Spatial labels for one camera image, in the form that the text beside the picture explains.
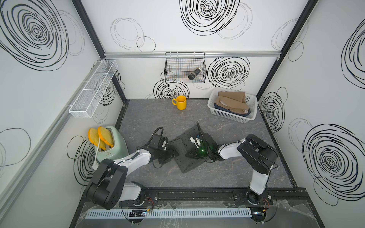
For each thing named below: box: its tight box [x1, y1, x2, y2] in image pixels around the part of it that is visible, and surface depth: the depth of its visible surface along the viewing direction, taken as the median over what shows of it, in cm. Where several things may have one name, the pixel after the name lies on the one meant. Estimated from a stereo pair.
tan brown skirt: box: [215, 91, 250, 114], surface depth 109 cm
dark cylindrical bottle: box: [188, 67, 202, 81], surface depth 93 cm
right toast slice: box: [97, 125, 114, 148], surface depth 80 cm
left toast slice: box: [87, 127, 106, 151], surface depth 75 cm
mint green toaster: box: [97, 125, 130, 163], surface depth 78 cm
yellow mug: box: [171, 95, 187, 111], surface depth 113 cm
